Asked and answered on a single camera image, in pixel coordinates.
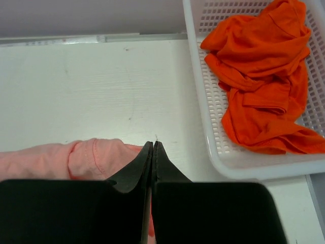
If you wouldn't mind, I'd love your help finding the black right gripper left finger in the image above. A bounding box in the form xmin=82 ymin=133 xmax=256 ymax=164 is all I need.
xmin=1 ymin=142 xmax=153 ymax=243

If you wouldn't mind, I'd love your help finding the orange t shirt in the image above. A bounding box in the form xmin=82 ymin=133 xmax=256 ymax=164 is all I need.
xmin=201 ymin=1 xmax=324 ymax=155

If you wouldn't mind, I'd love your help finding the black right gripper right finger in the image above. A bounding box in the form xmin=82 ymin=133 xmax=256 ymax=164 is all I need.
xmin=151 ymin=142 xmax=287 ymax=243

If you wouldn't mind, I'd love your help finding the light pink t shirt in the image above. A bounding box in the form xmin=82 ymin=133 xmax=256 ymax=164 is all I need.
xmin=1 ymin=139 xmax=154 ymax=242

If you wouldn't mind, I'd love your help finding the white perforated plastic basket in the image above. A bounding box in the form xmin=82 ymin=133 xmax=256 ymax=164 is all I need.
xmin=183 ymin=1 xmax=324 ymax=180

